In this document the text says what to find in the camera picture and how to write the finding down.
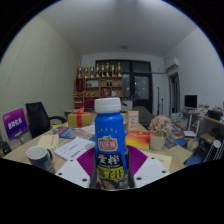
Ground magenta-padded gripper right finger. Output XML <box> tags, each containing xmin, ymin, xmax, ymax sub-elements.
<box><xmin>127</xmin><ymin>145</ymin><xmax>172</xmax><ymax>188</ymax></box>

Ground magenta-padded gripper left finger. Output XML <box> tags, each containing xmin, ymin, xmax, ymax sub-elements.
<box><xmin>54</xmin><ymin>147</ymin><xmax>98</xmax><ymax>189</ymax></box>

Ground blue drink bottle white cap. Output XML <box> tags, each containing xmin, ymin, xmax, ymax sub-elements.
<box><xmin>89</xmin><ymin>97</ymin><xmax>131</xmax><ymax>191</ymax></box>

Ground black mug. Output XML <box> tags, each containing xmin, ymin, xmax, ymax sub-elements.
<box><xmin>25</xmin><ymin>145</ymin><xmax>56</xmax><ymax>175</ymax></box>

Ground light wooden low stool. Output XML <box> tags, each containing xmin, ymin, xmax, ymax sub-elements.
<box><xmin>168</xmin><ymin>144</ymin><xmax>194</xmax><ymax>164</ymax></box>

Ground orange red book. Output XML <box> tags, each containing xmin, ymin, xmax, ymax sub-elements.
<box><xmin>125</xmin><ymin>130</ymin><xmax>151</xmax><ymax>150</ymax></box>

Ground cream paper sheet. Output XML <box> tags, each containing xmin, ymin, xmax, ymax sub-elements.
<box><xmin>36</xmin><ymin>133</ymin><xmax>60</xmax><ymax>150</ymax></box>

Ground blue magazine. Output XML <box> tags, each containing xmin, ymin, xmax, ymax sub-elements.
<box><xmin>53</xmin><ymin>125</ymin><xmax>77</xmax><ymax>140</ymax></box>

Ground pink flowers in white pot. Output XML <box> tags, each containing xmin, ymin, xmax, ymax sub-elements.
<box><xmin>148</xmin><ymin>115</ymin><xmax>174</xmax><ymax>152</ymax></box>

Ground small standing card sign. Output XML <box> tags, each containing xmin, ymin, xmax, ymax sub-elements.
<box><xmin>125</xmin><ymin>110</ymin><xmax>140</xmax><ymax>132</ymax></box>

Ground yellow gift box red ribbon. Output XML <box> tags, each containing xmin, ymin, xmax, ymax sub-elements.
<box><xmin>67</xmin><ymin>106</ymin><xmax>93</xmax><ymax>129</ymax></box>

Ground grey armchair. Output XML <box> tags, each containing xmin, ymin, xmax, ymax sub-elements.
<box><xmin>133</xmin><ymin>105</ymin><xmax>156</xmax><ymax>126</ymax></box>

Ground stack of books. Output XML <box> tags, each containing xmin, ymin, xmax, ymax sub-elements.
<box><xmin>169</xmin><ymin>112</ymin><xmax>189</xmax><ymax>133</ymax></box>

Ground black office chair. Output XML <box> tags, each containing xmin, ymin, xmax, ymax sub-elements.
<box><xmin>25</xmin><ymin>101</ymin><xmax>68</xmax><ymax>139</ymax></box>

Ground white round stool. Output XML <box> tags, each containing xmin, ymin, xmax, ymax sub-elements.
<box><xmin>203</xmin><ymin>139</ymin><xmax>223</xmax><ymax>163</ymax></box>

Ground purple sign board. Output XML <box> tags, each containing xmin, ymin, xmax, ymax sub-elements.
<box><xmin>2</xmin><ymin>107</ymin><xmax>29</xmax><ymax>141</ymax></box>

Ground long wooden side desk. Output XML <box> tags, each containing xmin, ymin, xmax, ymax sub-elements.
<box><xmin>181</xmin><ymin>107</ymin><xmax>224</xmax><ymax>161</ymax></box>

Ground black computer monitor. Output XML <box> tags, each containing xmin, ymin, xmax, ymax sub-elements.
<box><xmin>184</xmin><ymin>94</ymin><xmax>198</xmax><ymax>109</ymax></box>

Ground wooden shelf unit with trophies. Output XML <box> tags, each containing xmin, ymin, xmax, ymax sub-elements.
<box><xmin>73</xmin><ymin>62</ymin><xmax>124</xmax><ymax>109</ymax></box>

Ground white wall air conditioner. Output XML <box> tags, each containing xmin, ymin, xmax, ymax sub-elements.
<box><xmin>165</xmin><ymin>58</ymin><xmax>181</xmax><ymax>73</ymax></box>

